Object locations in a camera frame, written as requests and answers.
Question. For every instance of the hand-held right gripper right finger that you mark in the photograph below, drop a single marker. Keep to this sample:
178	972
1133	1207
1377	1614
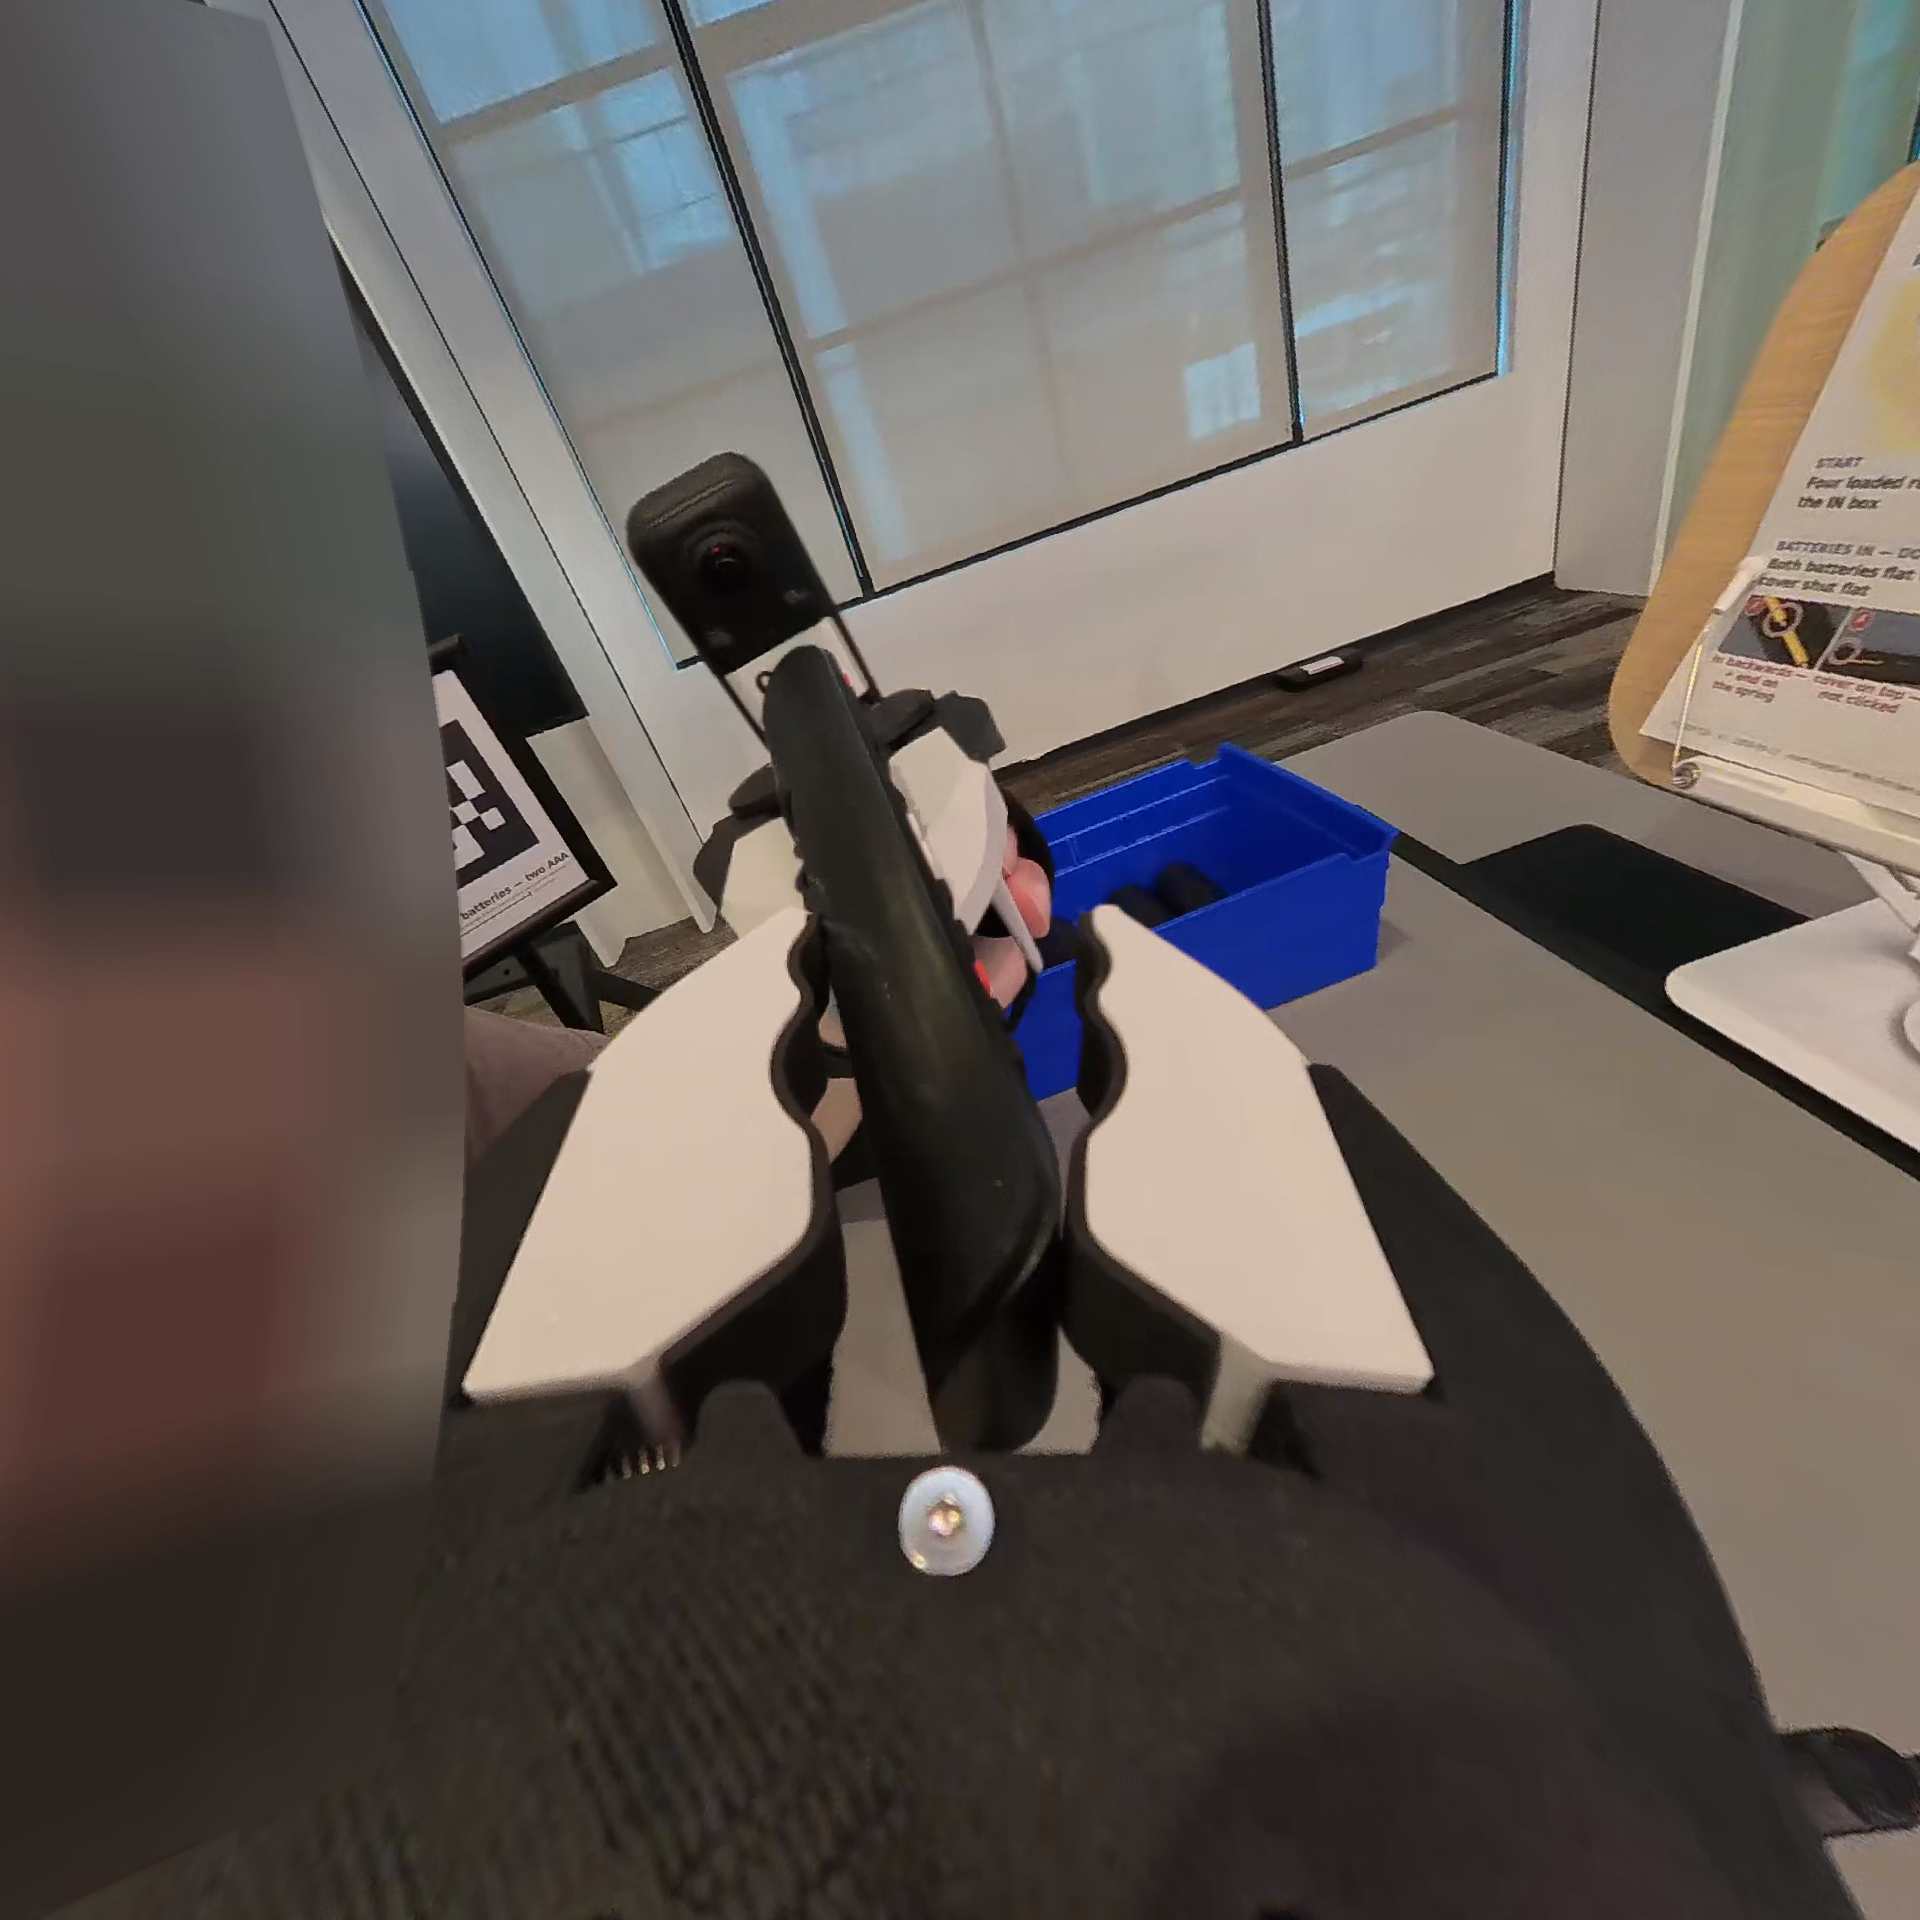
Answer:
1259	1230

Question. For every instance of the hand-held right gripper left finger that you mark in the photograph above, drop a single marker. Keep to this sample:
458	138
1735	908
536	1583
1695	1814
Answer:
646	1230

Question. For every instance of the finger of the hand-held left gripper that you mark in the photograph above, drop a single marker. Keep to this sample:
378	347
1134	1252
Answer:
961	827
751	871

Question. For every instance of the black remote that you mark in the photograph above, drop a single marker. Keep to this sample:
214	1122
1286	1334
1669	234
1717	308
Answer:
1177	891
915	1053

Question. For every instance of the blue plastic bin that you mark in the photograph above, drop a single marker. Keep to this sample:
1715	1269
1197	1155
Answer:
1259	871

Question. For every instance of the person's left hand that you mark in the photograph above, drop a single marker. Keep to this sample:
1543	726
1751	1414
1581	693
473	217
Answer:
1019	925

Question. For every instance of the person's grey shirt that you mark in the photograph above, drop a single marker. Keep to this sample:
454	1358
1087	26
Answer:
517	1082

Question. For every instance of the black framed marker sign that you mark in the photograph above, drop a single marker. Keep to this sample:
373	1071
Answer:
506	827

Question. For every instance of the black floor box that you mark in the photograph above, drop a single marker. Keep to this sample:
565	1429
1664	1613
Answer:
1318	668

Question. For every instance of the large glass window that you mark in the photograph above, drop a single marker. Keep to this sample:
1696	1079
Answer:
990	270

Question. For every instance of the instruction sheet on stand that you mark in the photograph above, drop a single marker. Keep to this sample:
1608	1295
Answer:
1801	603

